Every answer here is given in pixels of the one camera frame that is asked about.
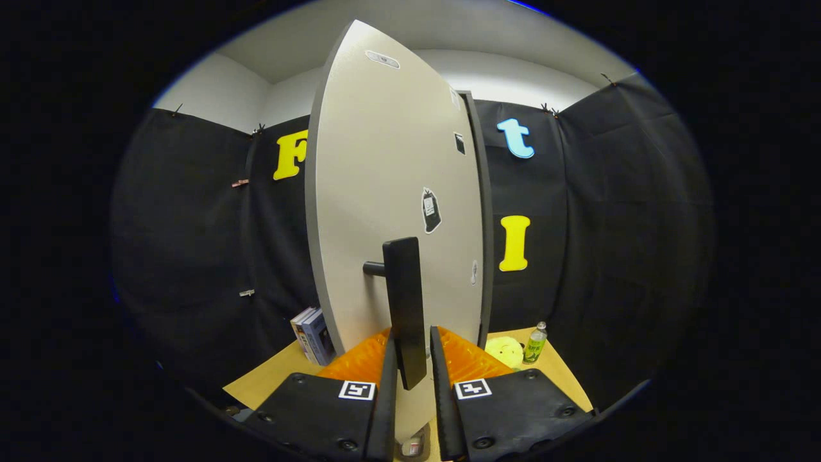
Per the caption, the black backdrop cloth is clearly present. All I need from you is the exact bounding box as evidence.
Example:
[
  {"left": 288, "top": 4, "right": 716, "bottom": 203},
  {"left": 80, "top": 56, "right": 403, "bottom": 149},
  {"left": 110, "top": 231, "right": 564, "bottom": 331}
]
[{"left": 109, "top": 74, "right": 716, "bottom": 411}]

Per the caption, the black door handle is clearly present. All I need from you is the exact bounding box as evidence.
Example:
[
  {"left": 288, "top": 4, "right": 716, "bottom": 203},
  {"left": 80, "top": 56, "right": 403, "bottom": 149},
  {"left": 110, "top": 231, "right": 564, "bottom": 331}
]
[{"left": 362, "top": 236, "right": 428, "bottom": 391}]

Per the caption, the blue book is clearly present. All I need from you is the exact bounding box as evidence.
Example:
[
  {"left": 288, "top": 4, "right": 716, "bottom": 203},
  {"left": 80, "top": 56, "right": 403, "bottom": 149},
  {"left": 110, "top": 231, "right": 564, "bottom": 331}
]
[{"left": 301, "top": 309, "right": 336, "bottom": 366}]

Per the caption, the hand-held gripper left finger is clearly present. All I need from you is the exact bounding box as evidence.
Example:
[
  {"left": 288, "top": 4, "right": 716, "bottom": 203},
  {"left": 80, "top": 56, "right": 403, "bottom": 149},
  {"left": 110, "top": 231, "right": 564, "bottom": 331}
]
[{"left": 244, "top": 327, "right": 398, "bottom": 462}]

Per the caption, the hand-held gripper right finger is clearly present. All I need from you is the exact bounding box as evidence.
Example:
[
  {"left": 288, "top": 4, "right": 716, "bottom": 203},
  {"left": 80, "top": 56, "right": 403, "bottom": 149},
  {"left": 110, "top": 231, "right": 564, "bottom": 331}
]
[{"left": 428, "top": 326, "right": 594, "bottom": 462}]

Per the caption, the green label bottle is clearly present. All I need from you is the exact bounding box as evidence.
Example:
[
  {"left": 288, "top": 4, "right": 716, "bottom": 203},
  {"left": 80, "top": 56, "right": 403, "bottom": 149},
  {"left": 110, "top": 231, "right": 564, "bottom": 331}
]
[{"left": 523, "top": 321, "right": 548, "bottom": 365}]

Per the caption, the beige shoe cabinet door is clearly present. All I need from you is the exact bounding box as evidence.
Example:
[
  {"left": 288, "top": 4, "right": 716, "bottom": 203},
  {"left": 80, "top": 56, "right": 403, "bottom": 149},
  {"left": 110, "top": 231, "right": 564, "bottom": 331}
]
[{"left": 305, "top": 19, "right": 485, "bottom": 443}]

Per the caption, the yellow round disc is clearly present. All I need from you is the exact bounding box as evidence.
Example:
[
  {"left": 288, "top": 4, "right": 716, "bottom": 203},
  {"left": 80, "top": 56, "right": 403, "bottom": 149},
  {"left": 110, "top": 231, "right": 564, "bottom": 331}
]
[{"left": 484, "top": 336, "right": 525, "bottom": 371}]

